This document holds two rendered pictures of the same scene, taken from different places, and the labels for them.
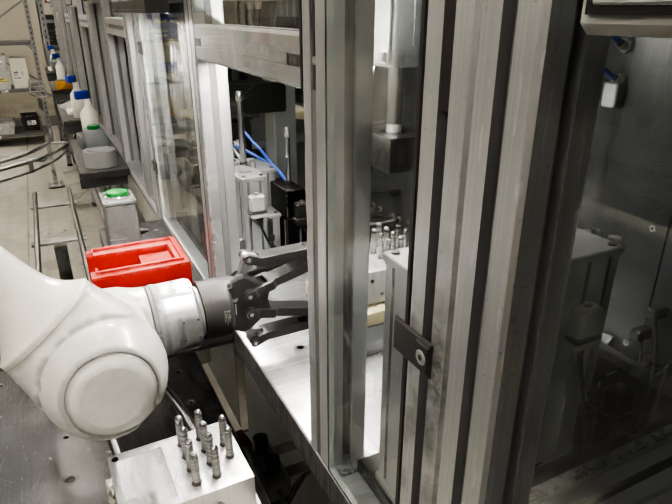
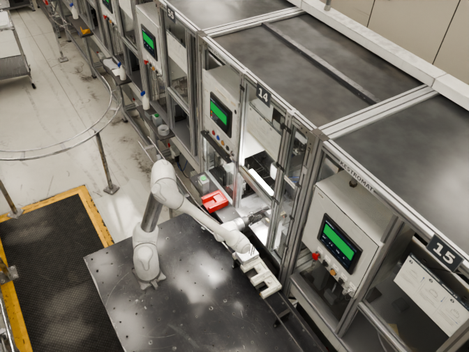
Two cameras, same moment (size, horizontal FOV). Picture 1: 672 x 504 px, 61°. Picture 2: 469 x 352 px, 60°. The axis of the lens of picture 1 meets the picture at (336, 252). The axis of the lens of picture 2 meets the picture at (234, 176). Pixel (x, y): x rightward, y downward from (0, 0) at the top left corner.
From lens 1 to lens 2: 2.18 m
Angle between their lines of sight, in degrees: 23
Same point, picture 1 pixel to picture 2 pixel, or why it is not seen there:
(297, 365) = (258, 228)
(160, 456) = not seen: hidden behind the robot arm
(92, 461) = (209, 242)
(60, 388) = (241, 249)
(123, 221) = (206, 186)
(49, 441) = (196, 238)
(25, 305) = (233, 238)
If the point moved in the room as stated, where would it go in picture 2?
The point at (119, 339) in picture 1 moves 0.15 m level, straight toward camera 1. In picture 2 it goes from (246, 242) to (259, 260)
